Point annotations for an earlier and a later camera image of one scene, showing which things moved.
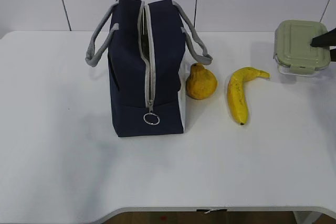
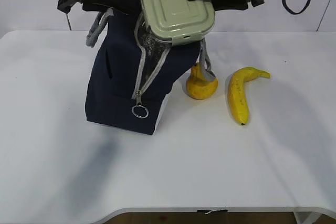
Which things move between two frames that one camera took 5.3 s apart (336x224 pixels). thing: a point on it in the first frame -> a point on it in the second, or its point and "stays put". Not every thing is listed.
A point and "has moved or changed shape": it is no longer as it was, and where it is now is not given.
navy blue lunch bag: x=145 y=43 has moved or changed shape
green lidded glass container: x=293 y=52 -> x=168 y=18
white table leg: x=306 y=217 stays put
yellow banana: x=237 y=98 stays put
